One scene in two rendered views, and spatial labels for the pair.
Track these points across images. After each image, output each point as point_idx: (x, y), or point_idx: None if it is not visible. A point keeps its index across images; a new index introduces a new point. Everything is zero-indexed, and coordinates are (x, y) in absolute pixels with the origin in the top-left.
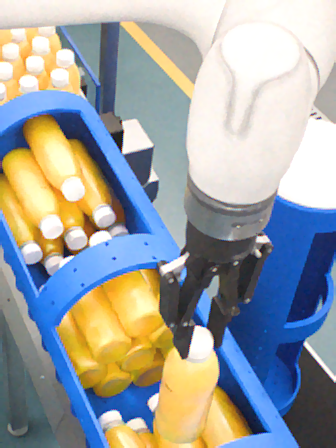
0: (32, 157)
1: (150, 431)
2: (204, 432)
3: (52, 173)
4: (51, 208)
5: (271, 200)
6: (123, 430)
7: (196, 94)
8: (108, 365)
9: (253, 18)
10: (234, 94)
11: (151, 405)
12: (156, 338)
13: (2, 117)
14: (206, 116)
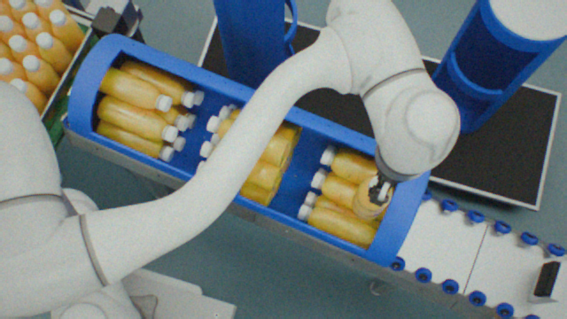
0: (115, 99)
1: (311, 189)
2: (359, 182)
3: (144, 105)
4: (161, 124)
5: None
6: (318, 213)
7: (400, 153)
8: None
9: (375, 68)
10: (434, 150)
11: (314, 186)
12: (289, 151)
13: (81, 96)
14: (415, 161)
